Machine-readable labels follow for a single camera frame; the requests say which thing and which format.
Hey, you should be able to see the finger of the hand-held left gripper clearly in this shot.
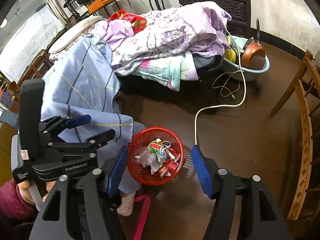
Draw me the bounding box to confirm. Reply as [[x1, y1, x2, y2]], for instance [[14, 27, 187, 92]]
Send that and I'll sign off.
[[48, 129, 116, 156], [39, 114, 92, 140]]

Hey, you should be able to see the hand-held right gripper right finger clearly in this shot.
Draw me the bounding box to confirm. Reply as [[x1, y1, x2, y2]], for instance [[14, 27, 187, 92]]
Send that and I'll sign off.
[[191, 145, 292, 240]]

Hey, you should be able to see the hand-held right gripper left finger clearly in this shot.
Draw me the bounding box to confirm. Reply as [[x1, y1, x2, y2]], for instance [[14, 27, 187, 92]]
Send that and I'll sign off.
[[30, 145, 129, 240]]

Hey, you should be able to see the red plastic basket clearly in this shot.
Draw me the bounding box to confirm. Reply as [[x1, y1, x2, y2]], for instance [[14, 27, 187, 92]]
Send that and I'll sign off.
[[127, 127, 185, 186]]

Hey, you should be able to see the blue face mask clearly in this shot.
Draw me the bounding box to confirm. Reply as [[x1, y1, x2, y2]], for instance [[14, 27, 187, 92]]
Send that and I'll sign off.
[[156, 141, 172, 165]]

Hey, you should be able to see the person's left forearm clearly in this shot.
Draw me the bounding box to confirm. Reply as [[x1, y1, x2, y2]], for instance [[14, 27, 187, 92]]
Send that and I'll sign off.
[[0, 179, 38, 228]]

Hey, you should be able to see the person's left hand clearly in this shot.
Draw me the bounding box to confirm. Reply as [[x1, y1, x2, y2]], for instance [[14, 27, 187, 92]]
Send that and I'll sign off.
[[16, 180, 57, 206]]

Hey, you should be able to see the red shiny wrapper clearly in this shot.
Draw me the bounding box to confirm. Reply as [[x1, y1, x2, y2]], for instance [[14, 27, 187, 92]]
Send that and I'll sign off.
[[160, 160, 179, 178]]

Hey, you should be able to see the person's white shoe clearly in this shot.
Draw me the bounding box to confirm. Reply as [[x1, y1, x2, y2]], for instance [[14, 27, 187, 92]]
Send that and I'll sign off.
[[117, 192, 137, 217]]

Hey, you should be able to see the wooden cabinet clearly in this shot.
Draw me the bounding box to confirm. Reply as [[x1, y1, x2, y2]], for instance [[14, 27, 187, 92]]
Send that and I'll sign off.
[[0, 122, 18, 180]]

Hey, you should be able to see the grey checkered cloth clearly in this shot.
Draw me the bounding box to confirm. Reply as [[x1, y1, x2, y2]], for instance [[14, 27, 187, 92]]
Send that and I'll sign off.
[[131, 121, 146, 140]]

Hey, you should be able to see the blue striped bed sheet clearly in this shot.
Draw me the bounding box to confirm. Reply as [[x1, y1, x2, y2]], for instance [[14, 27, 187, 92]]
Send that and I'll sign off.
[[41, 34, 143, 195]]

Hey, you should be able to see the wooden chair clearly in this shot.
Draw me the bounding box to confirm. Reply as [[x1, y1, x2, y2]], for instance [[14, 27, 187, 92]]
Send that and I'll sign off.
[[15, 50, 54, 93]]

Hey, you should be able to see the white cloth cover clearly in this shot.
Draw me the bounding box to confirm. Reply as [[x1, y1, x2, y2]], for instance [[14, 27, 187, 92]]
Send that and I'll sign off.
[[0, 4, 67, 80]]

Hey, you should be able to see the white pillow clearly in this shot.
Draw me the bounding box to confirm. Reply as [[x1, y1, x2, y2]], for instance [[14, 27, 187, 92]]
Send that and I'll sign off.
[[49, 15, 103, 54]]

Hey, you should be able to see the pastel quilt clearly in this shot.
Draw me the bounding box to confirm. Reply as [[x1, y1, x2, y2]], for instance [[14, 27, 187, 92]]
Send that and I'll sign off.
[[131, 52, 199, 92]]

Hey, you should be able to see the purple garment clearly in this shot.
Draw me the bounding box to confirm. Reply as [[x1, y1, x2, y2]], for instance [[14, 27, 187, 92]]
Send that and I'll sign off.
[[91, 19, 135, 52]]

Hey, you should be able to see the light blue plastic basin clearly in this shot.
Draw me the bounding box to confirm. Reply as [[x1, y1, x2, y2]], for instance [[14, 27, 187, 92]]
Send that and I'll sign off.
[[222, 35, 270, 82]]

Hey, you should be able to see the carved wooden armchair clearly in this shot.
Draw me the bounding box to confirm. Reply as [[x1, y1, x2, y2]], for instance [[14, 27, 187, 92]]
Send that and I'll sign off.
[[271, 49, 320, 222]]

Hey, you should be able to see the red blanket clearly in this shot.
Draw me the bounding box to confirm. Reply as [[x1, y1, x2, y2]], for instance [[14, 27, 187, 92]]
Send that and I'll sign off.
[[107, 9, 148, 34]]

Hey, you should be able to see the black round stand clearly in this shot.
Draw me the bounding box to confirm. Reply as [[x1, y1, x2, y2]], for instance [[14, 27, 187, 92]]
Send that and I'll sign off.
[[62, 0, 83, 22]]

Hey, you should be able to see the beige curtain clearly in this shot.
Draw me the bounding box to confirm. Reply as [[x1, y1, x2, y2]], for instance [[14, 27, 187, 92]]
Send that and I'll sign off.
[[42, 0, 68, 23]]

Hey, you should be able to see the yellow plastic item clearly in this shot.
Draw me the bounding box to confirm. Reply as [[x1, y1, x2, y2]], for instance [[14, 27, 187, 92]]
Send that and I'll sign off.
[[224, 36, 237, 63]]

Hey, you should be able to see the purple floral duvet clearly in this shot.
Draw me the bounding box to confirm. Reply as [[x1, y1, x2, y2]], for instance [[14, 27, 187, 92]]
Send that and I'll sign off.
[[110, 1, 233, 77]]

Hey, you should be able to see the copper frying pan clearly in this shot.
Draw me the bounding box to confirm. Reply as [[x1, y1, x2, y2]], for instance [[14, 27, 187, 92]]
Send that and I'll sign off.
[[241, 19, 266, 69]]

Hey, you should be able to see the pink strap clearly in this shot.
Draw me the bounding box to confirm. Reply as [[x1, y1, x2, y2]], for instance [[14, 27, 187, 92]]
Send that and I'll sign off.
[[131, 194, 152, 240]]

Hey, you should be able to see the white power cable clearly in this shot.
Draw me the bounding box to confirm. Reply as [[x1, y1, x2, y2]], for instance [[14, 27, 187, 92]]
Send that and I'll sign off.
[[194, 29, 247, 147]]

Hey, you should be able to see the thin grey cable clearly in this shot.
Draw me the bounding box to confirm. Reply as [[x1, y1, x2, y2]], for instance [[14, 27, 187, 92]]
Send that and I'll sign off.
[[212, 71, 242, 100]]

